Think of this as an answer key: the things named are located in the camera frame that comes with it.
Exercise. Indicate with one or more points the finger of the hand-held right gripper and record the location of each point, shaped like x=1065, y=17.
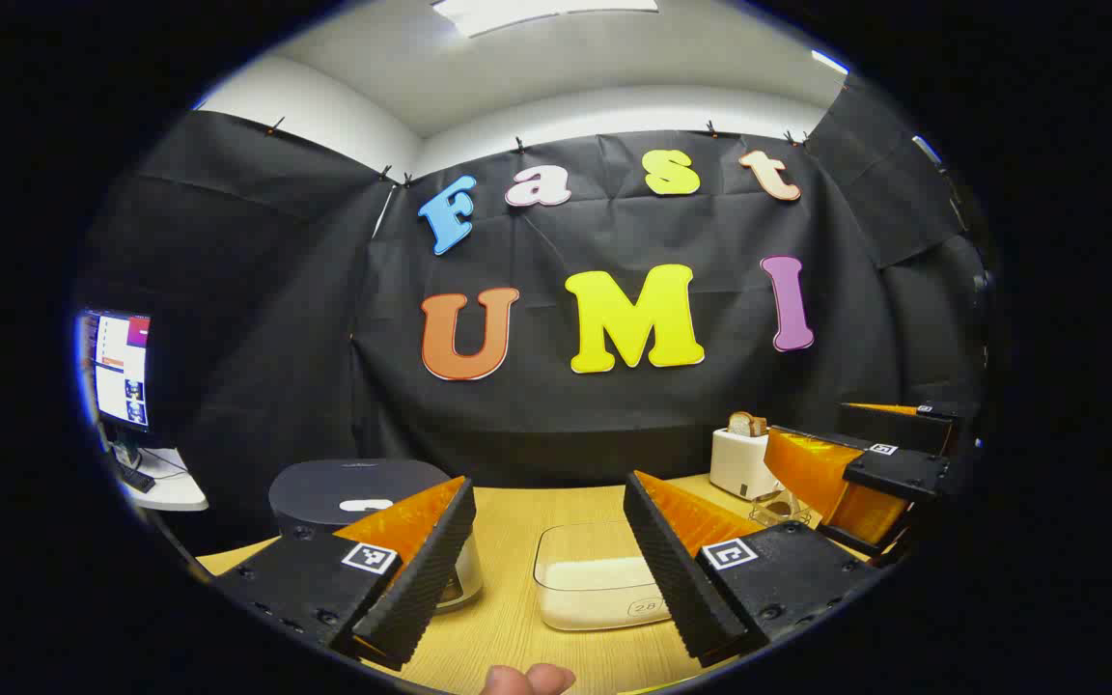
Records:
x=942, y=413
x=903, y=473

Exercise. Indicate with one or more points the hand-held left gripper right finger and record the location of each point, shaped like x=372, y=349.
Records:
x=677, y=579

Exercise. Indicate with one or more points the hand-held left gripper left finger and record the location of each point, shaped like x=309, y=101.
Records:
x=421, y=579

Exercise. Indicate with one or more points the clear plastic rice container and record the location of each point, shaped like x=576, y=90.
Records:
x=585, y=579

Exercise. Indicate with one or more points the black and silver rice cooker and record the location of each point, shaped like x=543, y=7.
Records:
x=324, y=492

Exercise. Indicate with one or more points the white toaster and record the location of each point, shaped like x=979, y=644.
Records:
x=735, y=463

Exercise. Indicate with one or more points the brown bread slice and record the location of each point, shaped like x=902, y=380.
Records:
x=747, y=425

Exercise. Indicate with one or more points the black backdrop cloth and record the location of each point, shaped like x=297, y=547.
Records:
x=324, y=338

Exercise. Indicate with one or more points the white side desk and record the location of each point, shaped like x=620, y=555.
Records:
x=175, y=487

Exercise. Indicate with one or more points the black keyboard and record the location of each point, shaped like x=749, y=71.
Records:
x=136, y=478

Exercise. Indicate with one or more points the computer monitor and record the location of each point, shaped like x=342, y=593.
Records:
x=122, y=372

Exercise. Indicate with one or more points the ceiling light panel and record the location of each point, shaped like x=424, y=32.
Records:
x=831, y=62
x=517, y=12

